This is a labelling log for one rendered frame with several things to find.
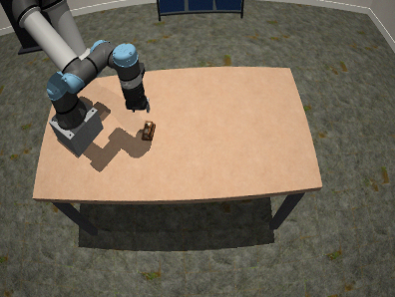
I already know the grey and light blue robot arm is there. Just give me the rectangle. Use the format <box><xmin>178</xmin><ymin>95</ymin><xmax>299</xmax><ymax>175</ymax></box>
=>
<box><xmin>12</xmin><ymin>0</ymin><xmax>141</xmax><ymax>130</ymax></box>

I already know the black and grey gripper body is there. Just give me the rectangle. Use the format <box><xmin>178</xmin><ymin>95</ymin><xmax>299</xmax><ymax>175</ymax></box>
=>
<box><xmin>119</xmin><ymin>63</ymin><xmax>148</xmax><ymax>111</ymax></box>

